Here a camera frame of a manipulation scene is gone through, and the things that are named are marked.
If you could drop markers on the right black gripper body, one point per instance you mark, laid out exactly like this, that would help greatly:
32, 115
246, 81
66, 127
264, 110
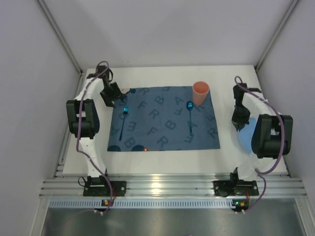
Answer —
240, 120

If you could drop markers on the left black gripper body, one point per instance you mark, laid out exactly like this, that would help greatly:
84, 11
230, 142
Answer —
112, 96

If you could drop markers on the blue plastic plate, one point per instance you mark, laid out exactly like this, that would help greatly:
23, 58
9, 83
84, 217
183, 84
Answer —
245, 135

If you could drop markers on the blue lettered cloth placemat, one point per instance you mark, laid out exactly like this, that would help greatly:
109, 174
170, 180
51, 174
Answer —
158, 120

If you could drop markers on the pink plastic cup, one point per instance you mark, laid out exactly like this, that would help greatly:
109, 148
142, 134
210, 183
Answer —
199, 92

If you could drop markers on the blue plastic spoon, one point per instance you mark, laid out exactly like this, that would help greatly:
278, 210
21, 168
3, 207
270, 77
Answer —
189, 107

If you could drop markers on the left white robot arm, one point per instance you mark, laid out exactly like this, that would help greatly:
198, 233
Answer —
83, 119

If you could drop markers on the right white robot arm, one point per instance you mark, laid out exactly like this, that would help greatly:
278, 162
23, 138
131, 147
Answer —
263, 132

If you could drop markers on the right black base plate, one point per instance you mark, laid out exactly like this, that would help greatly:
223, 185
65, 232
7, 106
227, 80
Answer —
225, 188

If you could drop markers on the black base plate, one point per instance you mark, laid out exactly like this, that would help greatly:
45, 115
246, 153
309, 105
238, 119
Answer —
225, 188
103, 190

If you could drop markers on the aluminium front rail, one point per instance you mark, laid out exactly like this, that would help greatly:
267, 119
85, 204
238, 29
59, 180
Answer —
174, 186

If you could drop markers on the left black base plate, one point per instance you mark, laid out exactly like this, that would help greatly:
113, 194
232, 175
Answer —
103, 190

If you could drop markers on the slotted white cable duct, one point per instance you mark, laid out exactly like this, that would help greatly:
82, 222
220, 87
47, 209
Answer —
147, 203

